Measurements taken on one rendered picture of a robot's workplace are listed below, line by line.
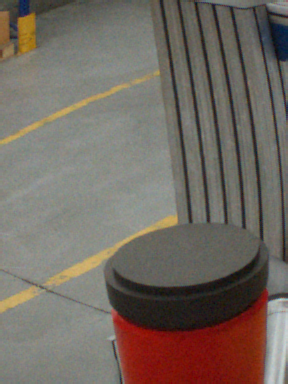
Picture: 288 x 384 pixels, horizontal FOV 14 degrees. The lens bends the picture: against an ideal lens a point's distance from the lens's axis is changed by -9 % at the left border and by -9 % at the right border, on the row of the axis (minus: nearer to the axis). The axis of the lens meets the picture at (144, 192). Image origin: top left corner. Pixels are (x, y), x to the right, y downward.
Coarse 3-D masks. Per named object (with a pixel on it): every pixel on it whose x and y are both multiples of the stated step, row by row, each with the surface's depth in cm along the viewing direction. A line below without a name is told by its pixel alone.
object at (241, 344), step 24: (240, 312) 36; (264, 312) 37; (120, 336) 37; (144, 336) 36; (168, 336) 35; (192, 336) 35; (216, 336) 35; (240, 336) 36; (264, 336) 37; (120, 360) 38; (144, 360) 36; (168, 360) 36; (192, 360) 35; (216, 360) 36; (240, 360) 36; (264, 360) 38
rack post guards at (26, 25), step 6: (24, 18) 990; (30, 18) 996; (18, 24) 995; (24, 24) 993; (30, 24) 998; (18, 30) 998; (24, 30) 995; (30, 30) 1000; (18, 36) 1001; (24, 36) 998; (30, 36) 1003; (24, 42) 1000; (30, 42) 1005; (24, 48) 1003; (30, 48) 1007; (18, 54) 1002
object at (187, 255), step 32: (192, 224) 39; (224, 224) 38; (128, 256) 37; (160, 256) 37; (192, 256) 37; (224, 256) 36; (256, 256) 36; (128, 288) 36; (160, 288) 35; (192, 288) 35; (224, 288) 35; (256, 288) 36; (160, 320) 35; (192, 320) 35
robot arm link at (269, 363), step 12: (276, 264) 190; (276, 276) 188; (276, 288) 186; (276, 300) 184; (276, 312) 184; (276, 324) 182; (276, 336) 179; (276, 348) 177; (276, 360) 175; (276, 372) 173
